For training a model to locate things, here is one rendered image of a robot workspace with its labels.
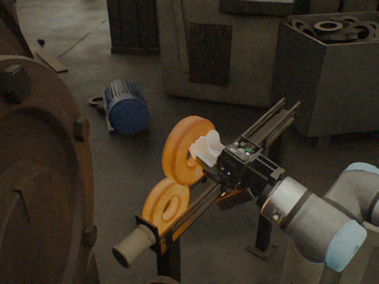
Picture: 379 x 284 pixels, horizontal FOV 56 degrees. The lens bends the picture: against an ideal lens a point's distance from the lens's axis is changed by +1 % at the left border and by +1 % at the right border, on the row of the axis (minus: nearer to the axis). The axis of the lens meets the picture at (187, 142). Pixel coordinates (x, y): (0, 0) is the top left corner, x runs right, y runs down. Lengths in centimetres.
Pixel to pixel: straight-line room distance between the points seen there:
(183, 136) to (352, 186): 36
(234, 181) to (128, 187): 151
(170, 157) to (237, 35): 225
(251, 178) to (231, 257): 109
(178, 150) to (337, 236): 32
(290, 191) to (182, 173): 23
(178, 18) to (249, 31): 57
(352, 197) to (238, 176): 24
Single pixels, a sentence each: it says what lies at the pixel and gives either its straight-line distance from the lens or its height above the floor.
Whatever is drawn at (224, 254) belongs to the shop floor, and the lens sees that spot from 176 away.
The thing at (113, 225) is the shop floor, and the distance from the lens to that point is 192.
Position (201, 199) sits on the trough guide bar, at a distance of 97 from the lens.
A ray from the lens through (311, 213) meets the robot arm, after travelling 65.
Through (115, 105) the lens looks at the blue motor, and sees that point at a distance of 247.
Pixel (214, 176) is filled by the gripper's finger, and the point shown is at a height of 90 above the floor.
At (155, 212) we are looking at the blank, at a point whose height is 73.
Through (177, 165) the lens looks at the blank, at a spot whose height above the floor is 91.
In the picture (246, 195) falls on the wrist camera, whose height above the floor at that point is 88.
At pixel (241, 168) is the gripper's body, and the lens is 66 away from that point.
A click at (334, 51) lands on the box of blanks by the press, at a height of 70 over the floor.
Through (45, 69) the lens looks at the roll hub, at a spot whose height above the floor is 123.
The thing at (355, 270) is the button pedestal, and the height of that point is 36.
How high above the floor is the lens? 132
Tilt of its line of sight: 31 degrees down
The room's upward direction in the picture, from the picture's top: straight up
